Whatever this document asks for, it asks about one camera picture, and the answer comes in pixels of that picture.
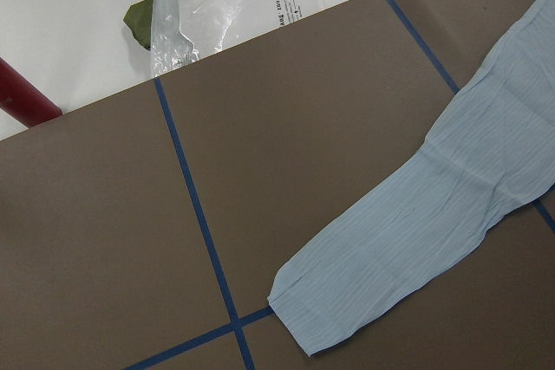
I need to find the red cylinder bottle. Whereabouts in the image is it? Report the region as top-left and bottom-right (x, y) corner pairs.
(1, 59), (62, 127)

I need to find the clear plastic bag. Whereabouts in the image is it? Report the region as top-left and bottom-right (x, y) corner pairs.
(150, 0), (324, 77)

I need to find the green folded cloth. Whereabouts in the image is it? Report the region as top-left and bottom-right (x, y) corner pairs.
(123, 0), (153, 50)

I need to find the light blue striped shirt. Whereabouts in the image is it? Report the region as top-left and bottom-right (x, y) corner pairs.
(268, 0), (554, 355)

